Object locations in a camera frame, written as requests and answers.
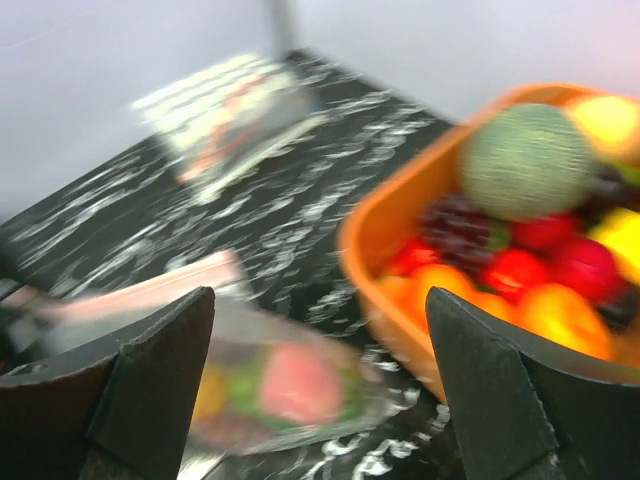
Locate pink peach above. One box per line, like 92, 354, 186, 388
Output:
259, 343, 345, 425

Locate orange fruit front left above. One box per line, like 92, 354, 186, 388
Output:
379, 264, 511, 326

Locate red tomato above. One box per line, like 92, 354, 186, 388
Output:
389, 237, 441, 277

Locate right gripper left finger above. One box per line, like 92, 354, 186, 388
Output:
1, 287, 215, 479

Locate yellow bell pepper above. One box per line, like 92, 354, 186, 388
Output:
587, 208, 639, 285

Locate red apple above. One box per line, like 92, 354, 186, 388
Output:
480, 248, 549, 304

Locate orange plastic basket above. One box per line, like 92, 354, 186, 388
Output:
337, 83, 640, 406

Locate netted green melon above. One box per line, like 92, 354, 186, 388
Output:
459, 103, 599, 221

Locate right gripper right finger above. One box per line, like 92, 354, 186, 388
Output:
426, 288, 639, 479

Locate red strawberry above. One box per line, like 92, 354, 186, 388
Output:
550, 237, 623, 303

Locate orange tangerine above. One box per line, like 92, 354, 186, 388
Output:
513, 283, 614, 361

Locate yellow red peach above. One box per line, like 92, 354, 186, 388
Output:
565, 95, 639, 163

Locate yellow dotted zip bag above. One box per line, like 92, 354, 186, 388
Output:
131, 53, 325, 204

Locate dark purple grape bunch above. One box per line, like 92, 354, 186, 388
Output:
420, 193, 502, 277

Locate yellow green mango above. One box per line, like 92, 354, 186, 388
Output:
192, 365, 228, 423

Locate pink dotted zip bag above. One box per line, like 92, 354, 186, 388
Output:
35, 250, 389, 454

